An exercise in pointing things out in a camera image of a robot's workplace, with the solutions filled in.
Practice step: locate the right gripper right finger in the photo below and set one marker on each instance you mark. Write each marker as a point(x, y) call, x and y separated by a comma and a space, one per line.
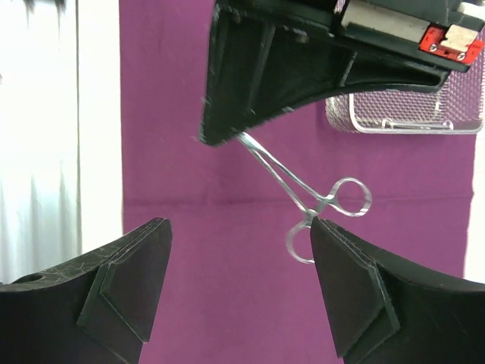
point(383, 308)

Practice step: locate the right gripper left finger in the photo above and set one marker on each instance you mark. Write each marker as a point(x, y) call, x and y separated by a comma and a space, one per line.
point(97, 308)

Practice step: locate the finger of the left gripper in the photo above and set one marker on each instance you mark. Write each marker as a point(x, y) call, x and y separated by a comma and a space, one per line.
point(261, 66)

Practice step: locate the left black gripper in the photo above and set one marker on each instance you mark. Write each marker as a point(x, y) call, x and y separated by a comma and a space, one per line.
point(442, 33)

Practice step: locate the purple cloth wrap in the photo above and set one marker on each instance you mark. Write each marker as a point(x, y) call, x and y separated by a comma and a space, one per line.
point(232, 293)

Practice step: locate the wire mesh instrument tray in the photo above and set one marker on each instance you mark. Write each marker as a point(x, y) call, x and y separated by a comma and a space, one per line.
point(456, 108)

